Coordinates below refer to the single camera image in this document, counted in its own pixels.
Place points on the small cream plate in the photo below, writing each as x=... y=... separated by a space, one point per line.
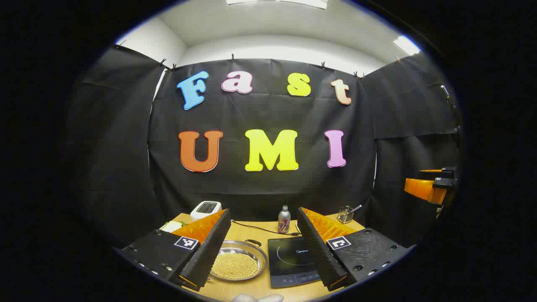
x=168 y=230

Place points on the pile of yellow soybeans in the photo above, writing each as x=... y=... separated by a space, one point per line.
x=235 y=266

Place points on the sandwich with lettuce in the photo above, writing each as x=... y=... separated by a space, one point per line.
x=172 y=226

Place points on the black induction cooktop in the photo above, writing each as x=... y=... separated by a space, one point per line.
x=289 y=260

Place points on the white cloth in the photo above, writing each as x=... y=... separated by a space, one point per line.
x=256 y=298

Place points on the small ceiling light panel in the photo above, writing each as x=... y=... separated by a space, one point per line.
x=406 y=45

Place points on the long ceiling light panel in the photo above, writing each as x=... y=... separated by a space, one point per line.
x=277 y=2

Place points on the stainless steel pot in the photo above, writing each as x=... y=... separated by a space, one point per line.
x=254 y=250

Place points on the metal spoon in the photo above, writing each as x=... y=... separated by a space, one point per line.
x=355 y=208

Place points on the silver drink bottle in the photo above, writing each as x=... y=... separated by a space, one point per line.
x=284 y=220

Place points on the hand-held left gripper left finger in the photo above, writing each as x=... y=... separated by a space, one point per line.
x=214 y=247

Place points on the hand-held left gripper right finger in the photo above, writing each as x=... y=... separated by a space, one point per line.
x=316 y=251

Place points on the white toaster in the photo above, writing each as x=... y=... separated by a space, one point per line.
x=205 y=209

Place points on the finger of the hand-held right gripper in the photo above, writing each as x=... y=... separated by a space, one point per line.
x=421 y=189
x=436 y=171

